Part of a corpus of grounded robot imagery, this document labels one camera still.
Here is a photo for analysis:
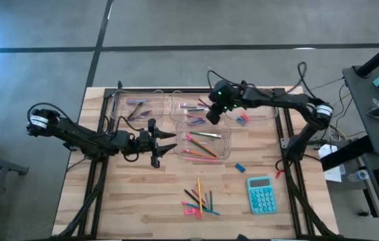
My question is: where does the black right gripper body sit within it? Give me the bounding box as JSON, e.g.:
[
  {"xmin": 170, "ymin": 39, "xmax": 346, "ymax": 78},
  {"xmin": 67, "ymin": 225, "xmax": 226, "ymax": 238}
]
[{"xmin": 205, "ymin": 79, "xmax": 240, "ymax": 126}]

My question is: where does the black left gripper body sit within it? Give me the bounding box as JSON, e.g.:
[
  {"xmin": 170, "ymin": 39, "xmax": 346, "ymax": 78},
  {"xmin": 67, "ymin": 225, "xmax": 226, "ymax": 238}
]
[{"xmin": 131, "ymin": 118, "xmax": 162, "ymax": 169}]

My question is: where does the navy pen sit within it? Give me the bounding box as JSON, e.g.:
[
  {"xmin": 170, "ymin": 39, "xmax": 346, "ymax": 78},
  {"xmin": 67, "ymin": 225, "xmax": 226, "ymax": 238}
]
[{"xmin": 130, "ymin": 110, "xmax": 153, "ymax": 121}]

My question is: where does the black pen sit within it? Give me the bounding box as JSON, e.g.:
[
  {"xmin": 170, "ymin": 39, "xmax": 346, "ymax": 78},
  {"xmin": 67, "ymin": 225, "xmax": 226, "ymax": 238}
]
[
  {"xmin": 127, "ymin": 101, "xmax": 145, "ymax": 121},
  {"xmin": 183, "ymin": 188, "xmax": 208, "ymax": 210}
]

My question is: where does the orange pencil with pink eraser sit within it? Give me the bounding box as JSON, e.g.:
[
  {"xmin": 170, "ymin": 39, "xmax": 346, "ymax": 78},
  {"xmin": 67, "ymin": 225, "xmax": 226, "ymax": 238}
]
[{"xmin": 185, "ymin": 133, "xmax": 220, "ymax": 159}]

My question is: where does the yellow pencil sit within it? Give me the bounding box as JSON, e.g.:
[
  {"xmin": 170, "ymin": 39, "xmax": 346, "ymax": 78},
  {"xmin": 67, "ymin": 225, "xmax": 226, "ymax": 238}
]
[{"xmin": 196, "ymin": 176, "xmax": 204, "ymax": 215}]

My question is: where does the blue pencil with pink eraser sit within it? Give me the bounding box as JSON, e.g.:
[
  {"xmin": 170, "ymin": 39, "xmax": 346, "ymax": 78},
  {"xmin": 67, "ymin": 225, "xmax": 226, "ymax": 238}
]
[{"xmin": 180, "ymin": 200, "xmax": 222, "ymax": 216}]

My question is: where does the clear plastic bin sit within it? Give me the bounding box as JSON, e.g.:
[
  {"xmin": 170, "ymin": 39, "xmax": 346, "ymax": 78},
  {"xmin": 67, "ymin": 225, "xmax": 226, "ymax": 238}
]
[
  {"xmin": 224, "ymin": 96, "xmax": 280, "ymax": 124},
  {"xmin": 174, "ymin": 121, "xmax": 232, "ymax": 162},
  {"xmin": 170, "ymin": 89, "xmax": 212, "ymax": 125},
  {"xmin": 111, "ymin": 89, "xmax": 165, "ymax": 131}
]

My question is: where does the teal calculator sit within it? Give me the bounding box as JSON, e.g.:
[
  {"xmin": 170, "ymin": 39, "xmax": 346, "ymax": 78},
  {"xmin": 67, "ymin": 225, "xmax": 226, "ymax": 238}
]
[{"xmin": 246, "ymin": 175, "xmax": 279, "ymax": 216}]

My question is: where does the white paper sheet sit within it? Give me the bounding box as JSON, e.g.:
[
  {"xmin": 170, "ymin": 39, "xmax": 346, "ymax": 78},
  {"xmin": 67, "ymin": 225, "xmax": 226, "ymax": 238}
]
[{"xmin": 317, "ymin": 143, "xmax": 343, "ymax": 183}]

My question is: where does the black desk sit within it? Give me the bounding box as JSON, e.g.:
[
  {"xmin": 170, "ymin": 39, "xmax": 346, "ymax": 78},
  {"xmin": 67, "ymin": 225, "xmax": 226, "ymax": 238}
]
[
  {"xmin": 319, "ymin": 65, "xmax": 379, "ymax": 241},
  {"xmin": 0, "ymin": 132, "xmax": 29, "ymax": 241}
]

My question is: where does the clear water bottle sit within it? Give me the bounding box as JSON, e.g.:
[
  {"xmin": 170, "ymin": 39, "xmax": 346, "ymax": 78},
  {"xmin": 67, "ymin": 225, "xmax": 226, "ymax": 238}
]
[{"xmin": 347, "ymin": 169, "xmax": 370, "ymax": 183}]

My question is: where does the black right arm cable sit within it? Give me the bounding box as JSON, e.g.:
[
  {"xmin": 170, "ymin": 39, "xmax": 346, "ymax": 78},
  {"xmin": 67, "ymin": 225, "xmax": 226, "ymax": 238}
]
[{"xmin": 206, "ymin": 61, "xmax": 311, "ymax": 101}]

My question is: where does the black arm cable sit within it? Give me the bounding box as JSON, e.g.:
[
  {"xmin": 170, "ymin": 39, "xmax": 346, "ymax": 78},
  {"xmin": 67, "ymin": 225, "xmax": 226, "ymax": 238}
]
[
  {"xmin": 26, "ymin": 102, "xmax": 75, "ymax": 130},
  {"xmin": 206, "ymin": 61, "xmax": 311, "ymax": 101}
]

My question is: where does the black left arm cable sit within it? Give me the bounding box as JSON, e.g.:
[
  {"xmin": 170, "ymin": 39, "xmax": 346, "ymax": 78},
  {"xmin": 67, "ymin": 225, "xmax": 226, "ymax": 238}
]
[{"xmin": 26, "ymin": 102, "xmax": 75, "ymax": 130}]

